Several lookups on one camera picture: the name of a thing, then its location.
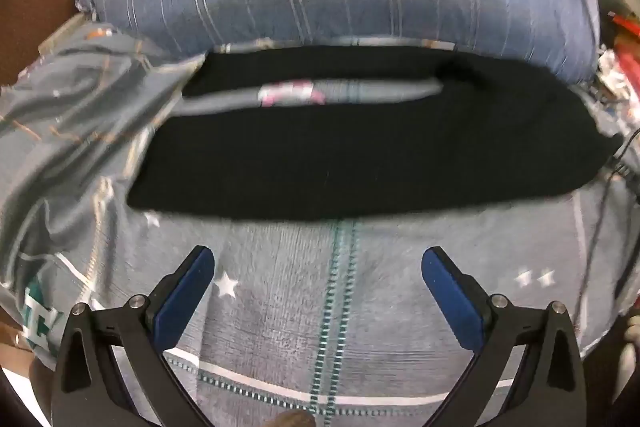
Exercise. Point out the red plastic bag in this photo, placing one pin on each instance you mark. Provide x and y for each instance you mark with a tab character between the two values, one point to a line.
629	57

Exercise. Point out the pile of cluttered packets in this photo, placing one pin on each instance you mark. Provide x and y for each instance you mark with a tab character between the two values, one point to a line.
612	82

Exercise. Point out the grey printed bed sheet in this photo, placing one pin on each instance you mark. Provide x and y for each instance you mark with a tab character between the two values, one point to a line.
280	307

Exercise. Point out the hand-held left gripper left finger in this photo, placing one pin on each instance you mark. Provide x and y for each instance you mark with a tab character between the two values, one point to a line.
185	302

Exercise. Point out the black pants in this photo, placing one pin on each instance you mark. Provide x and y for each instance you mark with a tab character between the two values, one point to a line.
350	167

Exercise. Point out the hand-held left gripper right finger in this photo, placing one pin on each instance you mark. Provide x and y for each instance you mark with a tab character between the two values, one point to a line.
452	302

